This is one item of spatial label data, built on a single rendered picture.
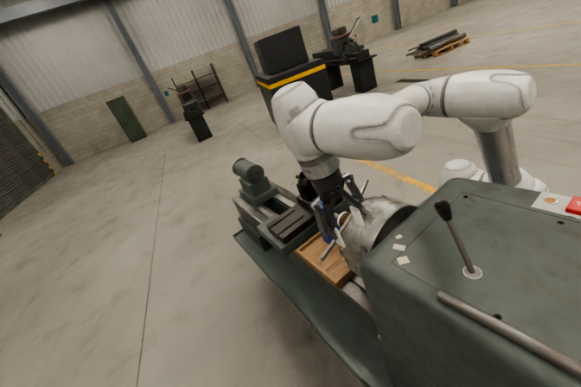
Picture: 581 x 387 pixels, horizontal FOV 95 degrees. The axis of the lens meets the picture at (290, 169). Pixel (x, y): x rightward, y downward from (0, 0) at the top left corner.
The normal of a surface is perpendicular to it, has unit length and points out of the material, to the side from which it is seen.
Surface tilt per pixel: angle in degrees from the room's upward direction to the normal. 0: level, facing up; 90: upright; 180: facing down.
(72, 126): 90
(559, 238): 0
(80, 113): 90
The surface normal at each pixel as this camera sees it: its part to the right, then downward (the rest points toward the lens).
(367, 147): -0.48, 0.67
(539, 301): -0.32, -0.85
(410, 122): 0.51, 0.18
